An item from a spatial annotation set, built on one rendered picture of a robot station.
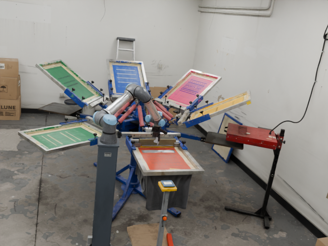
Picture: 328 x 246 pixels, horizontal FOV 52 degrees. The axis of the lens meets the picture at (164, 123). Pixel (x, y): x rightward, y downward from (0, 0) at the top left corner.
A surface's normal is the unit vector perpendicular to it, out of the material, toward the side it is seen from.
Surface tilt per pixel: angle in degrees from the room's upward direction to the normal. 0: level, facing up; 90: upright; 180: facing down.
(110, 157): 90
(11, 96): 91
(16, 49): 90
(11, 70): 90
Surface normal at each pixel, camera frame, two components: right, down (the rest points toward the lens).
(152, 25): 0.29, 0.33
